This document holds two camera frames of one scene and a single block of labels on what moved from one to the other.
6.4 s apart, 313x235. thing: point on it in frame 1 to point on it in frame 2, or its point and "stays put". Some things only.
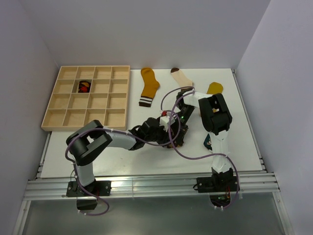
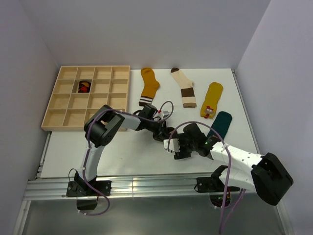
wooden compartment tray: (67, 109) stays put
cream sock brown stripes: (182, 80) stays put
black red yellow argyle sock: (84, 86) stays put
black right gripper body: (183, 116) to (186, 146)
